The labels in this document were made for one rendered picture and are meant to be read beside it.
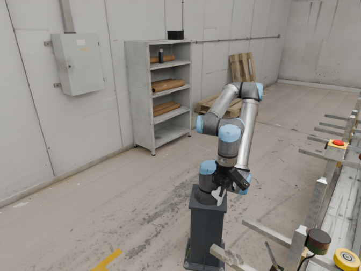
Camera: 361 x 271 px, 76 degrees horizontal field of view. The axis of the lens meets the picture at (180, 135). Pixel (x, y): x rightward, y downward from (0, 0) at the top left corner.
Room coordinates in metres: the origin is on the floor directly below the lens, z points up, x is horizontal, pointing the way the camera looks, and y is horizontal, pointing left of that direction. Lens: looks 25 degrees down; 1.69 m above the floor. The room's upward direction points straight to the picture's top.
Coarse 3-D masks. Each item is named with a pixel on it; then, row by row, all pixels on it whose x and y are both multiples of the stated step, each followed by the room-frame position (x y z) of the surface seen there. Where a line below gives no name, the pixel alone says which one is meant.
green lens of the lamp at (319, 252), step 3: (306, 240) 0.51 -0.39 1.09; (306, 243) 0.51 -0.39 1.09; (306, 246) 0.50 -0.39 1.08; (309, 246) 0.49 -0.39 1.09; (312, 246) 0.48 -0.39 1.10; (309, 249) 0.49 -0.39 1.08; (312, 249) 0.48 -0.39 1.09; (315, 249) 0.48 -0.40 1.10; (318, 249) 0.47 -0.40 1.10; (324, 249) 0.47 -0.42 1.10; (327, 249) 0.47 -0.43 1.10; (312, 252) 0.48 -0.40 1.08; (315, 252) 0.48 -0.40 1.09; (318, 252) 0.47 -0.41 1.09; (321, 252) 0.47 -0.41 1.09; (324, 252) 0.47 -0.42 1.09; (321, 255) 0.47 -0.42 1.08
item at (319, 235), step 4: (312, 232) 0.51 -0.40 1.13; (316, 232) 0.51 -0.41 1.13; (320, 232) 0.51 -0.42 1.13; (324, 232) 0.51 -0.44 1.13; (312, 236) 0.50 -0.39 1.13; (316, 236) 0.50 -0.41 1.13; (320, 236) 0.50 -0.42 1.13; (324, 236) 0.50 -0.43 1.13; (328, 236) 0.50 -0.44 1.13; (316, 240) 0.48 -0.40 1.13; (320, 240) 0.48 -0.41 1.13; (324, 240) 0.48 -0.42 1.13; (328, 240) 0.48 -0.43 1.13; (304, 248) 0.51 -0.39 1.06; (308, 256) 0.51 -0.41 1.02; (312, 256) 0.50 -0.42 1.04; (304, 260) 0.51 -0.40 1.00; (300, 264) 0.52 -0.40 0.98
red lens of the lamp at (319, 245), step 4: (308, 232) 0.51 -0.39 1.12; (308, 236) 0.51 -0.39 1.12; (308, 240) 0.50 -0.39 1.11; (312, 240) 0.49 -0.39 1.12; (312, 244) 0.49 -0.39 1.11; (316, 244) 0.48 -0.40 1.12; (320, 244) 0.47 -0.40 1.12; (324, 244) 0.47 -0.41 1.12; (328, 244) 0.47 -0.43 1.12; (320, 248) 0.47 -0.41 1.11; (324, 248) 0.47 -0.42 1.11
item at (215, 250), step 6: (216, 246) 0.68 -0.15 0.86; (210, 252) 0.67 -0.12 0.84; (216, 252) 0.66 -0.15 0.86; (222, 252) 0.65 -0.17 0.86; (228, 264) 0.62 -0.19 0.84; (234, 264) 0.60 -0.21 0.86; (246, 264) 0.60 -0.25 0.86; (240, 270) 0.59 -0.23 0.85; (246, 270) 0.58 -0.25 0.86; (252, 270) 0.58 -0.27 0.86
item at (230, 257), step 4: (228, 252) 0.64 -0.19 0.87; (232, 252) 0.64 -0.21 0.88; (224, 256) 0.63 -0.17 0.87; (228, 256) 0.63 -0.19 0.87; (232, 256) 0.62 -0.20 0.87; (236, 256) 0.63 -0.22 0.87; (240, 256) 0.63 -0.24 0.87; (228, 260) 0.61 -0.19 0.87; (232, 260) 0.61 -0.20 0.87; (236, 260) 0.61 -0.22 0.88; (240, 260) 0.61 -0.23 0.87; (236, 264) 0.60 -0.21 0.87; (240, 264) 0.60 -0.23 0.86
